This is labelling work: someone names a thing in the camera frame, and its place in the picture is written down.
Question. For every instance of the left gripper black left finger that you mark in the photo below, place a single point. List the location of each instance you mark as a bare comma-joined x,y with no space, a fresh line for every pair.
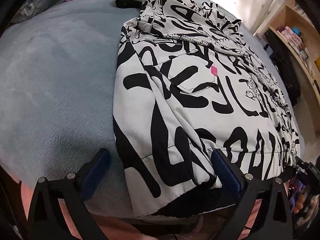
45,218

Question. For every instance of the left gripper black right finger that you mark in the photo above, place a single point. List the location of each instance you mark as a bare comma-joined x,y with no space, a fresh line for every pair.
274,219

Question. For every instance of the black white graffiti hoodie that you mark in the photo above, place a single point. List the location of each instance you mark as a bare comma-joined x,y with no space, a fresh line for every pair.
186,85

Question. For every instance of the black clothes pile by shelf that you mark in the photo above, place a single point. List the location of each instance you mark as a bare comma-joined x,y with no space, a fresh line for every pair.
281,56

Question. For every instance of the blue fleece bed blanket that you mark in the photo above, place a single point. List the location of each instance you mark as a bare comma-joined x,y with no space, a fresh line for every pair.
58,71

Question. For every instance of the wooden bookshelf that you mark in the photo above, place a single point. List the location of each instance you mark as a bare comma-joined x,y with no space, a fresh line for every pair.
302,39

